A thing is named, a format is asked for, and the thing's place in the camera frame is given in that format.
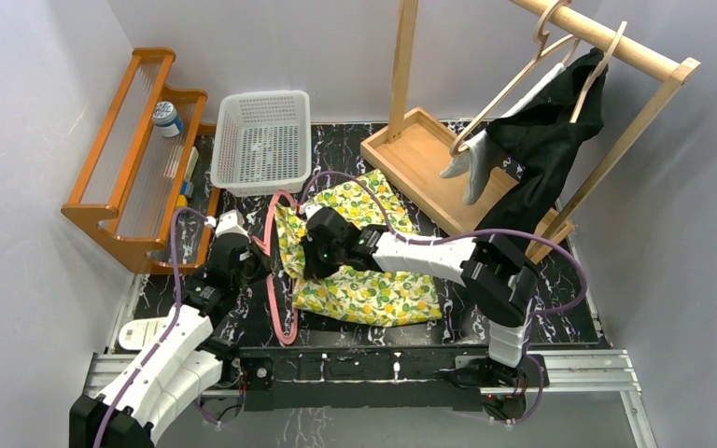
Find beige wooden hanger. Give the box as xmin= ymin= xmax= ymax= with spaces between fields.
xmin=569 ymin=21 xmax=628 ymax=124

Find wooden clothes rack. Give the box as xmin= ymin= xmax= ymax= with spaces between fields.
xmin=361 ymin=0 xmax=700 ymax=243

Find pink hanger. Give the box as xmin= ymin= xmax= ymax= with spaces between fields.
xmin=253 ymin=189 xmax=298 ymax=346

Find white cloth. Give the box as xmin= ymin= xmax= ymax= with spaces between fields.
xmin=440 ymin=63 xmax=566 ymax=205

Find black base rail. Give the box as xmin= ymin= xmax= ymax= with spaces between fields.
xmin=237 ymin=345 xmax=487 ymax=412

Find black skirt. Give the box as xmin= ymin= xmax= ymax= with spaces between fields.
xmin=476 ymin=49 xmax=608 ymax=233

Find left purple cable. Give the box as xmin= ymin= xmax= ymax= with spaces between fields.
xmin=91 ymin=206 xmax=218 ymax=448

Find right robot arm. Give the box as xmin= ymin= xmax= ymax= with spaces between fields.
xmin=301 ymin=205 xmax=537 ymax=386

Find purple cable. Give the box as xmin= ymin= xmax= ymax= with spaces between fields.
xmin=296 ymin=171 xmax=588 ymax=427
xmin=91 ymin=206 xmax=218 ymax=448

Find white label tag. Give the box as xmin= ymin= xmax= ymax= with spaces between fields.
xmin=117 ymin=317 xmax=169 ymax=352

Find yellow green patterned cloth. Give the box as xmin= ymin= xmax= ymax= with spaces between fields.
xmin=274 ymin=170 xmax=443 ymax=327

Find white plastic basket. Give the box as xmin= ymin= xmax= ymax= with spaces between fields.
xmin=209 ymin=90 xmax=312 ymax=197

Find small white blue jar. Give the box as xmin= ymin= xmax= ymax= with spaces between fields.
xmin=151 ymin=101 xmax=184 ymax=138

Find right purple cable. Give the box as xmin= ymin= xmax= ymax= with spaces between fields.
xmin=296 ymin=171 xmax=588 ymax=427

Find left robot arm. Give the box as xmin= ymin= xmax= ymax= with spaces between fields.
xmin=68 ymin=231 xmax=270 ymax=447

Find orange wooden shelf rack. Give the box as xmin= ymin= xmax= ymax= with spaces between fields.
xmin=61 ymin=47 xmax=216 ymax=274

